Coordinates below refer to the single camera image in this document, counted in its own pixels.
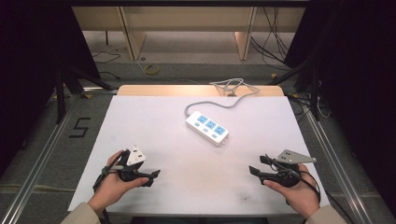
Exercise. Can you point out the black curtain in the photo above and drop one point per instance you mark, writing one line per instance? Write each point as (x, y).
(358, 93)
(28, 77)

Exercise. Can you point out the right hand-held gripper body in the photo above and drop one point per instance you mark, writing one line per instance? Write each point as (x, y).
(285, 177)

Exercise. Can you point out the aluminium floor rail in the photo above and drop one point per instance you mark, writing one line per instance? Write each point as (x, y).
(37, 161)
(337, 165)

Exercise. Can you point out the black metal stand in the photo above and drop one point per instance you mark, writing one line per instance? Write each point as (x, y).
(313, 90)
(60, 93)

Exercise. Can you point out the light wooden shelf unit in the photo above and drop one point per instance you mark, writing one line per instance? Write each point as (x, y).
(186, 18)

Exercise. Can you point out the yellow tape roll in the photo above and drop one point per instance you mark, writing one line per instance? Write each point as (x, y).
(152, 69)

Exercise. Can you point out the person's left hand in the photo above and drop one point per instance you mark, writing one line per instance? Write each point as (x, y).
(113, 186)

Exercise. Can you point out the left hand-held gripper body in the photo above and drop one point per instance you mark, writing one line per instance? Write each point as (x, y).
(136, 156)

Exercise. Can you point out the person's right hand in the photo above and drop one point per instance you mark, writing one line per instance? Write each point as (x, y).
(299, 196)

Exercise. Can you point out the white power strip blue sockets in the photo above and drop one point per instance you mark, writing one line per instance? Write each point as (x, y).
(207, 128)

